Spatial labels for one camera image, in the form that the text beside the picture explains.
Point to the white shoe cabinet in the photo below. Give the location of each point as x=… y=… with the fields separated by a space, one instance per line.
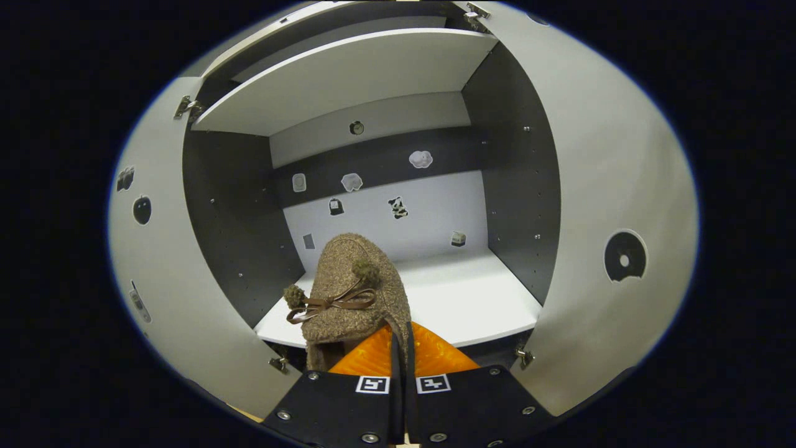
x=435 y=211

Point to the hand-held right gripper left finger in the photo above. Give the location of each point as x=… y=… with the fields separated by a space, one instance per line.
x=329 y=404

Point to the brown fuzzy shoe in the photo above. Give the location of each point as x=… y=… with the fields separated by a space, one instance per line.
x=354 y=274

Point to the white cabinet shelf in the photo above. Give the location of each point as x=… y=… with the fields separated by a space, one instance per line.
x=348 y=81

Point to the white shoe cabinet door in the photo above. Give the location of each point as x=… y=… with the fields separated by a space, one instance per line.
x=609 y=155
x=186 y=280

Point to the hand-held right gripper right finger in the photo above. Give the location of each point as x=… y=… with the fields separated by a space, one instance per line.
x=466 y=404

